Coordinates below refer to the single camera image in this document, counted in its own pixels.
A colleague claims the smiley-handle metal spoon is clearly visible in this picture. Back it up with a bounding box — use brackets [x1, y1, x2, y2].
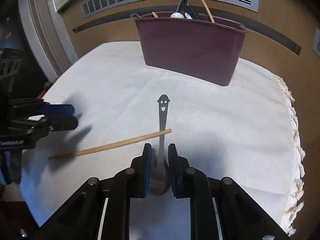
[149, 94, 170, 196]

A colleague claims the wooden chopstick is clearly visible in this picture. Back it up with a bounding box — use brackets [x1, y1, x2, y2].
[48, 129, 172, 160]
[201, 0, 215, 23]

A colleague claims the wooden spoon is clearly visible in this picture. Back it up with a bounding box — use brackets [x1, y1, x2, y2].
[152, 12, 159, 18]

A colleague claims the white ceramic spoon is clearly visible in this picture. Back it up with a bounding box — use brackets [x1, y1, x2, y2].
[170, 12, 184, 18]

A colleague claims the blue plastic spoon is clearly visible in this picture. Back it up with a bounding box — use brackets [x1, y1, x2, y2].
[176, 0, 188, 13]

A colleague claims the cream fringed tablecloth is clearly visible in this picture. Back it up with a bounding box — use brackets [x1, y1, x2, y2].
[20, 42, 305, 236]

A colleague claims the maroon plastic utensil holder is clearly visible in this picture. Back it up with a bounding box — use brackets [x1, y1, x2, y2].
[135, 12, 247, 86]

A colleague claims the small grey vent grille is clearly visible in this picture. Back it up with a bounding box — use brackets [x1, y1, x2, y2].
[312, 28, 320, 56]

